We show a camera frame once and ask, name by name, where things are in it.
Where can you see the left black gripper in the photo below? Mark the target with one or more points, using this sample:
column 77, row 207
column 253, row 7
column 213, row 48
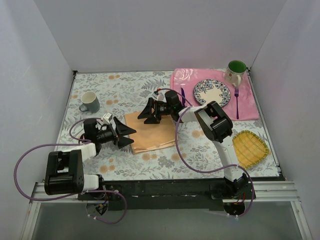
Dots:
column 116, row 136

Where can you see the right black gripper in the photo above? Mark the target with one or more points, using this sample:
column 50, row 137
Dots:
column 154, row 111

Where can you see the orange satin napkin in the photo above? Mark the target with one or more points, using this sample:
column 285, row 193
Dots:
column 149, row 137

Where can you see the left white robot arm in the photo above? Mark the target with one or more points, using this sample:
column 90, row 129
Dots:
column 64, row 171

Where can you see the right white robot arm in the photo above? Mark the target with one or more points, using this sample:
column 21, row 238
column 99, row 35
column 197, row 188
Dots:
column 215, row 124

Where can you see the grey mug white inside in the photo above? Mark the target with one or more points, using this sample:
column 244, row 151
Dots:
column 89, row 102

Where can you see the floral mug green inside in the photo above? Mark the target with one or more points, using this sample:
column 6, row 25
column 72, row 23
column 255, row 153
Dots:
column 234, row 72

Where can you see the purple knife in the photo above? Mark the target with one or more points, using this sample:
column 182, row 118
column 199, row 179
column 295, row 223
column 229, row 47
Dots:
column 183, row 97

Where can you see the blue floral plate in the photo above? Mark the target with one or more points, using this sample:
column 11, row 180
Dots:
column 209, row 90

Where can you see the purple fork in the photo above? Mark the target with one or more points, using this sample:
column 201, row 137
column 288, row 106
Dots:
column 236, row 94

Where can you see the pink floral placemat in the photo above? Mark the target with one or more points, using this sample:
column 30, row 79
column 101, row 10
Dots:
column 187, row 78

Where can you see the yellow bamboo mat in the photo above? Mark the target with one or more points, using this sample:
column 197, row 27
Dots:
column 250, row 149

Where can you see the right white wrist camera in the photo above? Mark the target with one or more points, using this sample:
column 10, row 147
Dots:
column 157, row 96

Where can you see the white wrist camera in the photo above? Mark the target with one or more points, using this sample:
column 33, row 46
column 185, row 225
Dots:
column 107, row 118
column 157, row 96

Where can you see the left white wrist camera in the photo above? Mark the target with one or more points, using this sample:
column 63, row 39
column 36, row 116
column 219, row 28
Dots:
column 107, row 118

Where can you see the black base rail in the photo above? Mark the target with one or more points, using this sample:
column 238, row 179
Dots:
column 177, row 202

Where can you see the aluminium frame rail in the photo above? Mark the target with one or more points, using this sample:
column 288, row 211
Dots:
column 279, row 191

